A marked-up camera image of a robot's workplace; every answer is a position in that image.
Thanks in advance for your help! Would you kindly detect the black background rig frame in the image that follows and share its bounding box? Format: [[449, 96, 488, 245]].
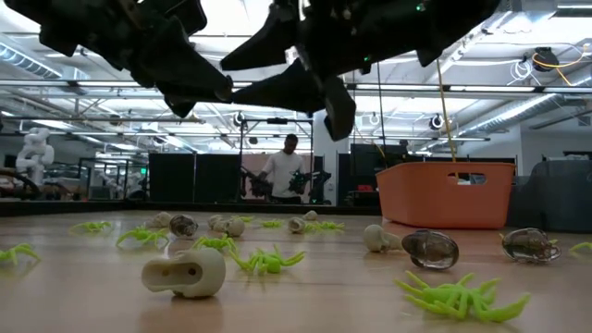
[[238, 117, 315, 204]]

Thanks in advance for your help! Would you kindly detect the dark translucent plastic skull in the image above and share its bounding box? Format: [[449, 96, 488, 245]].
[[501, 227, 562, 265], [168, 214, 200, 239], [401, 228, 461, 271]]

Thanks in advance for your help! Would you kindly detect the dark grey plastic bin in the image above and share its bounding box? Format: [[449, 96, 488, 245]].
[[506, 159, 592, 234]]

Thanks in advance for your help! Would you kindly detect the yellow cable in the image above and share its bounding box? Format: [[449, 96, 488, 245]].
[[434, 58, 460, 182]]

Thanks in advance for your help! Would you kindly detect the orange plastic bin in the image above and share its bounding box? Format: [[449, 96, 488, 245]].
[[375, 161, 516, 230]]

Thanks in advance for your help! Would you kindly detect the black partition panel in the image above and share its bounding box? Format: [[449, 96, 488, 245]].
[[147, 152, 241, 204]]

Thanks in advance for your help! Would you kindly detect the white robot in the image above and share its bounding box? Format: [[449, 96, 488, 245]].
[[15, 127, 56, 186]]

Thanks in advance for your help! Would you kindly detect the silver ventilation duct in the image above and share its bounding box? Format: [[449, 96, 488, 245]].
[[455, 76, 592, 138], [0, 41, 64, 80]]

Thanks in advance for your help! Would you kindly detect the ceiling light strip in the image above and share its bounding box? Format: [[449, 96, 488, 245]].
[[353, 82, 592, 93]]

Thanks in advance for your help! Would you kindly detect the person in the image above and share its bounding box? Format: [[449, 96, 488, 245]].
[[256, 133, 307, 205]]

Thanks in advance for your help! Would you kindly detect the black ceiling cable reel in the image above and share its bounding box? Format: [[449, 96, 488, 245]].
[[531, 45, 561, 73]]

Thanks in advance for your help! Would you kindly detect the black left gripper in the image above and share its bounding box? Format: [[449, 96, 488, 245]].
[[39, 0, 234, 119]]

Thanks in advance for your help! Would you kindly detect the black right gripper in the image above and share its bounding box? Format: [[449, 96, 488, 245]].
[[219, 0, 420, 142]]

